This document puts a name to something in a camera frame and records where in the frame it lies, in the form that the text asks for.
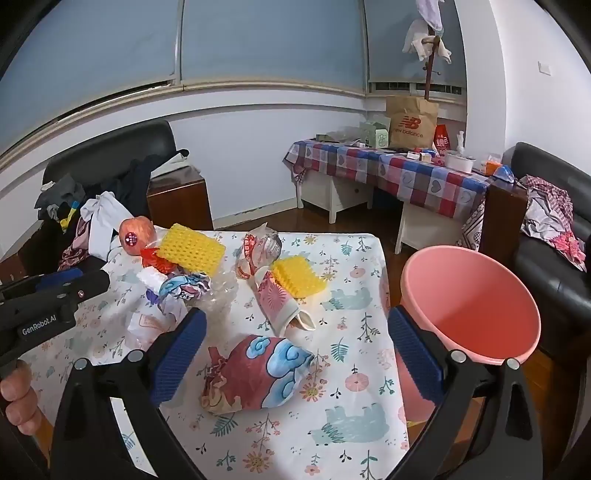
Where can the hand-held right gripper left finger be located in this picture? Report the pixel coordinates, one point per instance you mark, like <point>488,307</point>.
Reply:
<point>180,360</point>

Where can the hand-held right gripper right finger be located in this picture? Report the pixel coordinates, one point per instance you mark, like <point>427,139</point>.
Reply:
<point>415,364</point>

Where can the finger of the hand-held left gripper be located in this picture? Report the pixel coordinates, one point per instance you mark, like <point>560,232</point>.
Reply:
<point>87,286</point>
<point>60,278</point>

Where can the red foil wrapper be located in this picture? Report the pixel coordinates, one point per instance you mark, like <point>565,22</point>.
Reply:
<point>154,258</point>

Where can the pink plastic bucket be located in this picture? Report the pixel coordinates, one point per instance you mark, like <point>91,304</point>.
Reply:
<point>466,300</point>

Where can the yellow foam fruit net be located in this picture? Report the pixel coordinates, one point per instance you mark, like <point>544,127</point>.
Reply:
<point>300,277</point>
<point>189,249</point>

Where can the clear plastic bag red print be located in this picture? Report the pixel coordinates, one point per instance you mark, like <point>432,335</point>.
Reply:
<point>258,249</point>

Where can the person's left hand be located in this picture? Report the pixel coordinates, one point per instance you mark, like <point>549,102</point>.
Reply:
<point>18,397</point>

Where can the pink patterned garment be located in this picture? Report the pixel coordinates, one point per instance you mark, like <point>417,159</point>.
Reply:
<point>74,244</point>

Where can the red apple with sticker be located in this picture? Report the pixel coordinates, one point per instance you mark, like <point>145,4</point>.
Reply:
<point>136,235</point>

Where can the white garment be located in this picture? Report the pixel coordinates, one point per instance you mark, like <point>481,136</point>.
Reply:
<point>101,217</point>

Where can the crumpled blue pink wrapper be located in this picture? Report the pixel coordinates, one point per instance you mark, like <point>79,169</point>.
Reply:
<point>184,288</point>

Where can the floral tablecloth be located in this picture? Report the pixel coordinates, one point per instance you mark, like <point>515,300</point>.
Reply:
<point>351,323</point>

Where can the cloud print snack bag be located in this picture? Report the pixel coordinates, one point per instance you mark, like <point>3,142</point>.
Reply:
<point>258,374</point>

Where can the crumpled clear plastic wrap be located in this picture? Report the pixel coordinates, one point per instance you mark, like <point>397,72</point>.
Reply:
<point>221,290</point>

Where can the dark jacket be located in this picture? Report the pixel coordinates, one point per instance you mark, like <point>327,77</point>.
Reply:
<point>134,184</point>

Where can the flattened pink print paper cup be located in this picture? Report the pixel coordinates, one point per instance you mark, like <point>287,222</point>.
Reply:
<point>279,300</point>

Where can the wooden side table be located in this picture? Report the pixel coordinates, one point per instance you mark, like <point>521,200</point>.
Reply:
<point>180,198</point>

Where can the black leather sofa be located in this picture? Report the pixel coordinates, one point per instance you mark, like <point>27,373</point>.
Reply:
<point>549,300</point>

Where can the cream cloth bag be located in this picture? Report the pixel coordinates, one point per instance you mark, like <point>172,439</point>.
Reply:
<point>171,161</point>

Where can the heart print cloth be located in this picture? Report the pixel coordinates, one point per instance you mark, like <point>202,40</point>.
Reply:
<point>473,221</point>

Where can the black leather armchair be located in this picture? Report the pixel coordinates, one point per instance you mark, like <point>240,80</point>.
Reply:
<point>138,138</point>

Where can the wooden cabinet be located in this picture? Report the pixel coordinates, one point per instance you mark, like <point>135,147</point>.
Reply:
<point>503,221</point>

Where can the checkered tablecloth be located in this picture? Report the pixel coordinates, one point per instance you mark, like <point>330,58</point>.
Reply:
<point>415,180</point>

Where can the white desk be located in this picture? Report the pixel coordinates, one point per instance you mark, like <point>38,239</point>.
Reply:
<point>332,194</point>

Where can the pink floral garment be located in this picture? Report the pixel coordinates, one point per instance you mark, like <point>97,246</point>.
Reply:
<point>570,249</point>

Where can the plaid and grey garment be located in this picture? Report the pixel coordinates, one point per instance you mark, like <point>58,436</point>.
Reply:
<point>545,207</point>

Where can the white tub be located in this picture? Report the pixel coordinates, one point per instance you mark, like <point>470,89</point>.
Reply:
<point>459,162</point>

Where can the small white box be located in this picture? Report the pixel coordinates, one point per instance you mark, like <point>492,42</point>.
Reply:
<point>420,156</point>

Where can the blue plastic bag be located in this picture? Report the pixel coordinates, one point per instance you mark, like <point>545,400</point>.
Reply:
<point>503,174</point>

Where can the orange tissue box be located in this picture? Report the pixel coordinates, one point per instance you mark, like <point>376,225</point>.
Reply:
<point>490,165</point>

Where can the red packet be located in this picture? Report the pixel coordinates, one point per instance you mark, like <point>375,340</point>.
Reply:
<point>442,138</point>

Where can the light green carton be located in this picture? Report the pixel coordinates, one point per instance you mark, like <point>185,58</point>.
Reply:
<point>375,134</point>

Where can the brown paper bag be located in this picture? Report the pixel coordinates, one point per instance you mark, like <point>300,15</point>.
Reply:
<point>411,124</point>

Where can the wooden coat rack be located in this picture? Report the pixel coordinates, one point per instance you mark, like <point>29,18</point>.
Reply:
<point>429,74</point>

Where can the frosted window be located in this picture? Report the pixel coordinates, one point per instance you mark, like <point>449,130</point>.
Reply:
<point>254,41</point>

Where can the white garments on rack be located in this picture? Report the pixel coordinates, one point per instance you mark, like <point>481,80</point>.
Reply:
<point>425,41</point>

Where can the white wall socket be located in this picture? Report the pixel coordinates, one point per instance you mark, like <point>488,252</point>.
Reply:
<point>545,68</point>

